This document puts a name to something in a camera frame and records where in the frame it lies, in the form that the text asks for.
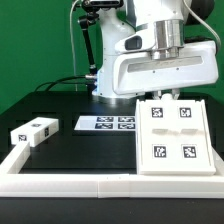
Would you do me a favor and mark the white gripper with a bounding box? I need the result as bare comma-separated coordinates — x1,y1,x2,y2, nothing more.
113,41,218,100

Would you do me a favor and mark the white cabinet body box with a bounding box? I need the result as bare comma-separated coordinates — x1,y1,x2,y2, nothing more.
136,100,216,175

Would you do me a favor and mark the white cabinet door panel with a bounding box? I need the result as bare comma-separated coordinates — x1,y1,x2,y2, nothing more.
175,100,214,171

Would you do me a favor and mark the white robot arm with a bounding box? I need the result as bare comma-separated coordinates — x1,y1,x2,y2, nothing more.
93,0,221,104

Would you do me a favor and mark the white cabinet top block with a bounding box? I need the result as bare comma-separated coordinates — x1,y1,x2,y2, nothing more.
10,117,59,147

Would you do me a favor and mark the base marker tag sheet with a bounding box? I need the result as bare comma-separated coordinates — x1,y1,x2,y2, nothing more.
75,116,135,131

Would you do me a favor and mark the grey thin cable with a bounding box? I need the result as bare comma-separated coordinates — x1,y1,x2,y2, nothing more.
68,0,81,92

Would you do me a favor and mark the black cable bundle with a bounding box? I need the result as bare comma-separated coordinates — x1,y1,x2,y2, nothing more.
34,75,98,93

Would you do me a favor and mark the white U-shaped frame fence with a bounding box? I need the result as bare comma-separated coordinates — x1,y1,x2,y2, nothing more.
0,142,224,198

